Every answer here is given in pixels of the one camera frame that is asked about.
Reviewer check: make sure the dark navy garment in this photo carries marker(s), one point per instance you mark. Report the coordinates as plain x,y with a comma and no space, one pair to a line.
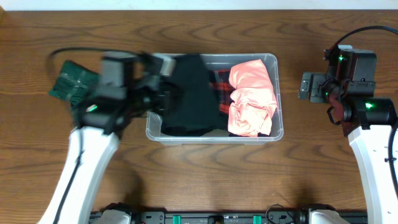
255,135

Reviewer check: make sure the black garment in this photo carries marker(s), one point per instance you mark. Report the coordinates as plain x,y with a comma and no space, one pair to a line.
189,129
198,103

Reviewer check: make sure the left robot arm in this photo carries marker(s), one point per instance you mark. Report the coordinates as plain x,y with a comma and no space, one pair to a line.
129,85

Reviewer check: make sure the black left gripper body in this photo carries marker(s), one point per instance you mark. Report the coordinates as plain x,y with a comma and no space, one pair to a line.
162,97

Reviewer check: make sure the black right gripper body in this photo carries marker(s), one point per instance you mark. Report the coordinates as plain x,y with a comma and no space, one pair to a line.
322,88

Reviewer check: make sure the dark green garment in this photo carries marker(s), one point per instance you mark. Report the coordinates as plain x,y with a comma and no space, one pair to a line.
73,83

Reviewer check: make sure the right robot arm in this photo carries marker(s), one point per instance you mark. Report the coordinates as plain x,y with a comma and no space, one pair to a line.
369,123

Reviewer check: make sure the pink garment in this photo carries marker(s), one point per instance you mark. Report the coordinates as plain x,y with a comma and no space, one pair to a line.
254,101

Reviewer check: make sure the red plaid shirt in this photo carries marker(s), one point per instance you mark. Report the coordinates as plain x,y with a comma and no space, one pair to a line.
219,83

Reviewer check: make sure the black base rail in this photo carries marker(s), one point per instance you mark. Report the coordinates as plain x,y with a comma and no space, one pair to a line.
316,213

